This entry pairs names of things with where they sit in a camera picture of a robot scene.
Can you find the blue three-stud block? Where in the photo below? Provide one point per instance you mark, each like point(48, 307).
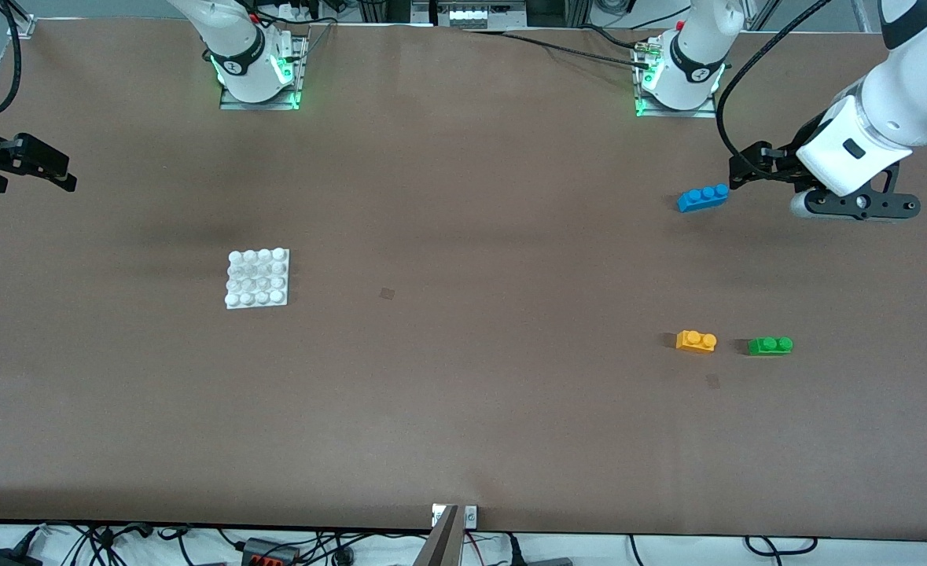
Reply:
point(703, 198)

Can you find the black power adapter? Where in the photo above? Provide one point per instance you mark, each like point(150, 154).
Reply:
point(11, 556)

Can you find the grey metal camera post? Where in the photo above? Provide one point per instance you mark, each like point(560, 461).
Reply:
point(441, 546)

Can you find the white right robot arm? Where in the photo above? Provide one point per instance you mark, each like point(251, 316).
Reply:
point(235, 47)

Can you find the white power strip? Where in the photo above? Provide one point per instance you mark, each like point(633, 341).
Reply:
point(469, 16)

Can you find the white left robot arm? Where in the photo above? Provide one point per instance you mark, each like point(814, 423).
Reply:
point(911, 86)

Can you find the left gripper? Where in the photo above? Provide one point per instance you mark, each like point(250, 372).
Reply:
point(778, 163)

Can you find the small silver bracket plate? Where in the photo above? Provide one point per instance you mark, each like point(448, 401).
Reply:
point(470, 516)

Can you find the silver table corner bracket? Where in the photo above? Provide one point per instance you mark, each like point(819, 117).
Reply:
point(21, 27)

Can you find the yellow two-stud block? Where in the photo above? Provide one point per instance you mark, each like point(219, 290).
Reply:
point(695, 342)

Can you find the black orange connector box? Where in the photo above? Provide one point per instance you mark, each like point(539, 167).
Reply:
point(270, 552)

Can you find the white studded base plate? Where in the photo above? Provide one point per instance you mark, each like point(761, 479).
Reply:
point(257, 279)

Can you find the black power plug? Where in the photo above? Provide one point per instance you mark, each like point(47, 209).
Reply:
point(538, 560)

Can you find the green two-stud block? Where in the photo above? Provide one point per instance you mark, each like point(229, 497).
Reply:
point(770, 346)

